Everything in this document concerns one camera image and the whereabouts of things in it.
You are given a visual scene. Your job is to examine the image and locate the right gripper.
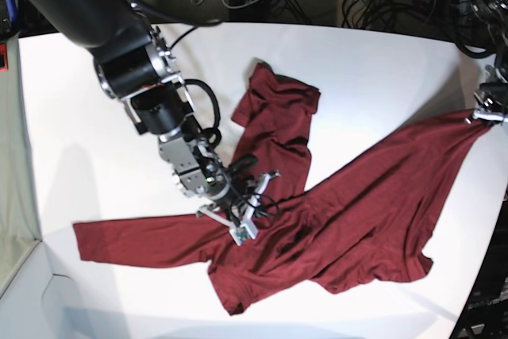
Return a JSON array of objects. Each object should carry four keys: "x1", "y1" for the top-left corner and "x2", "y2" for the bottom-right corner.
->
[{"x1": 194, "y1": 152, "x2": 280, "y2": 232}]

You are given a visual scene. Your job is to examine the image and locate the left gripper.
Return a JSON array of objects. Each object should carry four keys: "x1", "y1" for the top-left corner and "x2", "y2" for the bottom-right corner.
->
[{"x1": 465, "y1": 65, "x2": 507, "y2": 125}]

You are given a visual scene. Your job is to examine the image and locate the dark red t-shirt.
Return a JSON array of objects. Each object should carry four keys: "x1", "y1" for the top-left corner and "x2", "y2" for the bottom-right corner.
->
[{"x1": 73, "y1": 63, "x2": 488, "y2": 315}]

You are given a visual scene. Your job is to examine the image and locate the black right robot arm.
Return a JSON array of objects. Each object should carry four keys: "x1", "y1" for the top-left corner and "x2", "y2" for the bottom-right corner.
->
[{"x1": 29, "y1": 0, "x2": 278, "y2": 241}]

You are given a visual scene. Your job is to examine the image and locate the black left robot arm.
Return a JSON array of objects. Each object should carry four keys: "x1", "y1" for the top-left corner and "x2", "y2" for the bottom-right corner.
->
[{"x1": 456, "y1": 0, "x2": 507, "y2": 125}]

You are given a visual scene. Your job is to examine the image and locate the green cloth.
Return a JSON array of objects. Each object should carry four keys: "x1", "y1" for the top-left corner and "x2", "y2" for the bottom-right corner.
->
[{"x1": 1, "y1": 37, "x2": 40, "y2": 284}]

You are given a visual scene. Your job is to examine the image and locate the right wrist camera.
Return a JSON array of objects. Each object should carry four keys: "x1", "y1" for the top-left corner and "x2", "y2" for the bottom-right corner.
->
[{"x1": 229, "y1": 221, "x2": 258, "y2": 246}]

